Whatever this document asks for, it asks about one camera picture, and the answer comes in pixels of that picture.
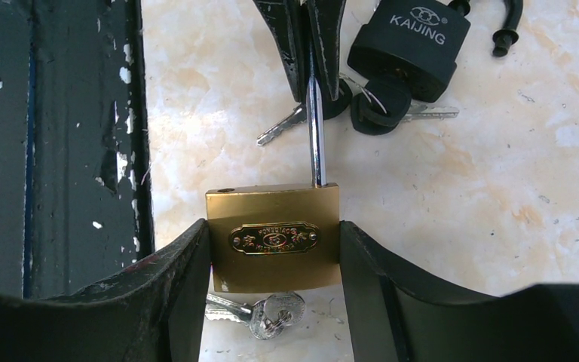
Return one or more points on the black Kaijing padlock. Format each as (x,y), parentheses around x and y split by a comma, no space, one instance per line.
(415,41)

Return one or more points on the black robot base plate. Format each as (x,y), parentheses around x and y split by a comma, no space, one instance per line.
(75,190)

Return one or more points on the black-headed keys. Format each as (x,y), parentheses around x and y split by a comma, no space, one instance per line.
(380,106)

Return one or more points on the long-shackle brass padlock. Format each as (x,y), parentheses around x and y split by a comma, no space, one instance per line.
(276,238)

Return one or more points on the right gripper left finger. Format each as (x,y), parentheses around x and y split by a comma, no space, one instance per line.
(153,310)

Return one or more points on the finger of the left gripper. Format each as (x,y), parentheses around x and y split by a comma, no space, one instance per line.
(326,21)
(283,19)

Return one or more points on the silver keys of brass padlock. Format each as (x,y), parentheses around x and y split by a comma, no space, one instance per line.
(265,319)

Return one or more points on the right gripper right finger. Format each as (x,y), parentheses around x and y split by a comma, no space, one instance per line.
(397,311)

